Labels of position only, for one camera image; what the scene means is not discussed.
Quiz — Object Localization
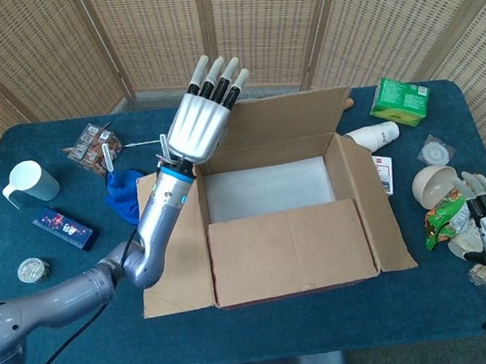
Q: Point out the white plastic jar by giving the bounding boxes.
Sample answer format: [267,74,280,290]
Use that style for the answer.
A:
[448,223,484,256]

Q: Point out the white foam sheet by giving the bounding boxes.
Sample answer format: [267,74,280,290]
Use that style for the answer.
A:
[202,154,335,225]

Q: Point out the white plastic mug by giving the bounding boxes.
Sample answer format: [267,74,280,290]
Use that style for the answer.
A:
[0,157,63,212]

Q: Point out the small white red box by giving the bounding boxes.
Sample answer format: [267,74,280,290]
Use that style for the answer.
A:
[371,152,397,197]

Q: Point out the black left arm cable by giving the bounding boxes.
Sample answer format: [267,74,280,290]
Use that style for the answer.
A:
[3,226,154,364]

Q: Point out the clear jar blue label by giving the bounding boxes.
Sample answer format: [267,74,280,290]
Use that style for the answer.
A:
[466,262,486,290]

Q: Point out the teal table cloth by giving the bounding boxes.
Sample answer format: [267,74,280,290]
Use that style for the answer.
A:
[0,70,486,364]

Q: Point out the dark blue printed box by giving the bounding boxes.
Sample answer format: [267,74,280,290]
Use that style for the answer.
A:
[30,201,102,258]

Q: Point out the beige bowl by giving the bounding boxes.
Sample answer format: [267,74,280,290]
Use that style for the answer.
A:
[408,161,464,212]

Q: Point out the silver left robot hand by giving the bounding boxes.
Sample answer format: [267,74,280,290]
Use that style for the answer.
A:
[157,52,260,168]

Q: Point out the green orange snack bag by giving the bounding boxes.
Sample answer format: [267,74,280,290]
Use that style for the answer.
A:
[419,189,475,253]

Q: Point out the clear snack box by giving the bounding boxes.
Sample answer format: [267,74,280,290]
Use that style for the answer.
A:
[58,120,128,182]

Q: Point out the cardboard box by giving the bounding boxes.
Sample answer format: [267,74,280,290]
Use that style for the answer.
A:
[119,79,422,320]

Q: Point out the metal wire rack white tips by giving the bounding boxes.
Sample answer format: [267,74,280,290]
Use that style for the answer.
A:
[100,133,175,176]

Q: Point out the blue cloth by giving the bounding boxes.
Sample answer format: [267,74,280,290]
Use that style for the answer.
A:
[100,166,152,228]

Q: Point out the round clear plastic packet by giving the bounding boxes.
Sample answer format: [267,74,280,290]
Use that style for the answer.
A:
[415,132,459,169]

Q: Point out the white paper cup stack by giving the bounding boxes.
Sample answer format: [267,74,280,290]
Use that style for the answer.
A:
[341,120,402,156]

